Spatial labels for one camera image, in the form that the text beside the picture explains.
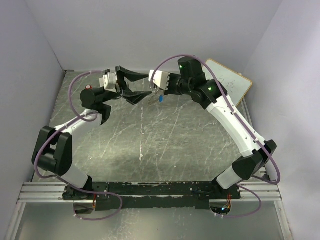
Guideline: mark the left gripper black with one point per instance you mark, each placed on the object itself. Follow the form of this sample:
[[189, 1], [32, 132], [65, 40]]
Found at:
[[133, 97]]

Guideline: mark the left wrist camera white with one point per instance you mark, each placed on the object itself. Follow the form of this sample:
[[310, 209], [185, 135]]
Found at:
[[108, 81]]

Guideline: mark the aluminium rail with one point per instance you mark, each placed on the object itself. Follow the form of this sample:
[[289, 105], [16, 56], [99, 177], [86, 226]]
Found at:
[[51, 192]]

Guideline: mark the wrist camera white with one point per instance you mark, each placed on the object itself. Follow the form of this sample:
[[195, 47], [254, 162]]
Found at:
[[161, 80], [108, 81]]

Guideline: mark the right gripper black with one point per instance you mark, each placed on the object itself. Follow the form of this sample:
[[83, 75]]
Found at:
[[170, 91]]

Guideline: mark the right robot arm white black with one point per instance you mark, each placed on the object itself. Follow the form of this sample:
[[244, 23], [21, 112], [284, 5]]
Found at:
[[196, 80]]

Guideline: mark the blue key tag with key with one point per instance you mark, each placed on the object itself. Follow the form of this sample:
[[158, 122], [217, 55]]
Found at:
[[161, 98]]

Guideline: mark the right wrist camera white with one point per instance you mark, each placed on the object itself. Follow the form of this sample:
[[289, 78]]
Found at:
[[161, 80]]

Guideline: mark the whiteboard with yellow frame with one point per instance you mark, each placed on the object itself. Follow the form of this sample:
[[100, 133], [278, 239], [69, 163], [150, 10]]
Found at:
[[236, 85]]

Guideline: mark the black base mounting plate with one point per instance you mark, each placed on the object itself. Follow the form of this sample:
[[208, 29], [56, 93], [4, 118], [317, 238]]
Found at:
[[175, 194]]

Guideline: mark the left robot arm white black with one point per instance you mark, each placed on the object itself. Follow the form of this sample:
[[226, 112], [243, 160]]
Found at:
[[55, 146]]

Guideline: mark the metal disc keyring holder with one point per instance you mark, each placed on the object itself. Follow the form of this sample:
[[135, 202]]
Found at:
[[154, 97]]

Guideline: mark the red black stamp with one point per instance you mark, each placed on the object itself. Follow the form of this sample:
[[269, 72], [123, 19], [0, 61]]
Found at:
[[88, 87]]

